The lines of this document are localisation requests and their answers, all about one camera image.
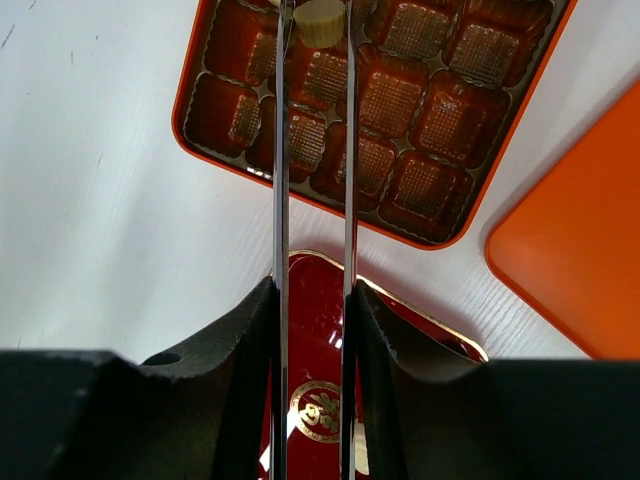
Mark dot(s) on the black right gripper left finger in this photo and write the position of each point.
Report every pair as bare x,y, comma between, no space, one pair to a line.
192,411

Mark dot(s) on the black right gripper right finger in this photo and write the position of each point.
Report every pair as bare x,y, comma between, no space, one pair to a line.
431,413

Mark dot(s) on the orange chocolate box with tray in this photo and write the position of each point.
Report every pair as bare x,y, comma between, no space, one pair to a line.
442,86

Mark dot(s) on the metal tongs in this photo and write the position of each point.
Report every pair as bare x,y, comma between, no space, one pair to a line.
280,264

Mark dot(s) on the red rectangular tray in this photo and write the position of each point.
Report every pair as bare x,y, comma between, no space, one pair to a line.
315,335

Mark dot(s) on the orange box lid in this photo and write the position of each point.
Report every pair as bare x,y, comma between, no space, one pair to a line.
570,247

